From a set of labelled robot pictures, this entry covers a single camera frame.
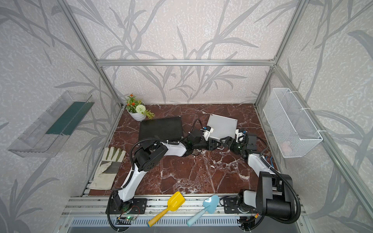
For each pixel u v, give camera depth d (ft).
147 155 1.91
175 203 2.47
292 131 2.07
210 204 2.44
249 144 2.27
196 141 2.60
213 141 2.79
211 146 2.76
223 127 3.36
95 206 2.47
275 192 1.50
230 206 2.40
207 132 2.86
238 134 2.71
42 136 2.08
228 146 2.57
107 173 2.77
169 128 3.37
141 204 2.43
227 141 2.63
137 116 3.45
